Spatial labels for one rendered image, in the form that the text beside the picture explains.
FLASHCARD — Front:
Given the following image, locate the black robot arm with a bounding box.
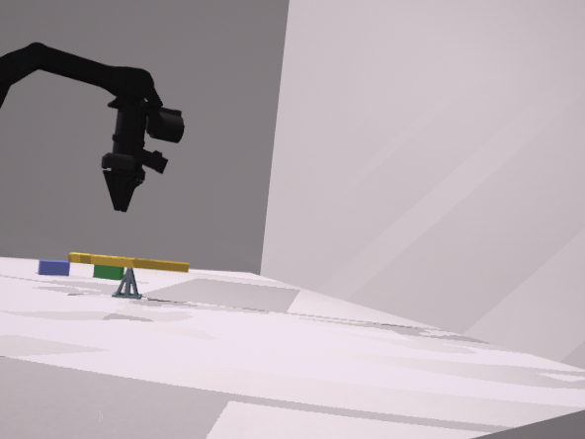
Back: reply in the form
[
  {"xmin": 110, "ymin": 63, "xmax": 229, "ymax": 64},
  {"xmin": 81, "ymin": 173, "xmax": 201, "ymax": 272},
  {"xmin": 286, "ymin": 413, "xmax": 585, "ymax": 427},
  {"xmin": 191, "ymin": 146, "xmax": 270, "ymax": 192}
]
[{"xmin": 0, "ymin": 42, "xmax": 185, "ymax": 174}]

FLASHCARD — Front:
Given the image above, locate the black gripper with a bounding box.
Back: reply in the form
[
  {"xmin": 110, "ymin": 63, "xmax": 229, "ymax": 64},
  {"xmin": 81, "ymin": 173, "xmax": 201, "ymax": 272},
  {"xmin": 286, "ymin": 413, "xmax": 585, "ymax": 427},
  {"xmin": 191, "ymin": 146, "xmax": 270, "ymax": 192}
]
[{"xmin": 102, "ymin": 131, "xmax": 145, "ymax": 212}]

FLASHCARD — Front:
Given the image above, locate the green rectangular block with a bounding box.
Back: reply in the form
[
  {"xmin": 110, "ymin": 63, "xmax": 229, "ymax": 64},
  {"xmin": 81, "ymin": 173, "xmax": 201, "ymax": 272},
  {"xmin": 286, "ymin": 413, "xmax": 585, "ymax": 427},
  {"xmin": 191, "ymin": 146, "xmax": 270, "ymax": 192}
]
[{"xmin": 93, "ymin": 264, "xmax": 125, "ymax": 280}]

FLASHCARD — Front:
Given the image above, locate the yellow bar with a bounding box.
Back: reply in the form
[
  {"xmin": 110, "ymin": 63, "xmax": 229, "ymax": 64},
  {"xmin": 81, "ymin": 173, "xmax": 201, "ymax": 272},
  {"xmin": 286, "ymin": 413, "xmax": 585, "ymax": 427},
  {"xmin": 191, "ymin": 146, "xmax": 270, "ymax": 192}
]
[{"xmin": 68, "ymin": 252, "xmax": 190, "ymax": 273}]

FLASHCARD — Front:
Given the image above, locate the blue rectangular block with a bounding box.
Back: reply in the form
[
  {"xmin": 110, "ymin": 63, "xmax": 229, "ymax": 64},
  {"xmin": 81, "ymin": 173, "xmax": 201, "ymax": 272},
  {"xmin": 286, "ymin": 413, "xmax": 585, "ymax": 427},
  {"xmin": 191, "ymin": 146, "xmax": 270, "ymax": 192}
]
[{"xmin": 38, "ymin": 260, "xmax": 71, "ymax": 277}]

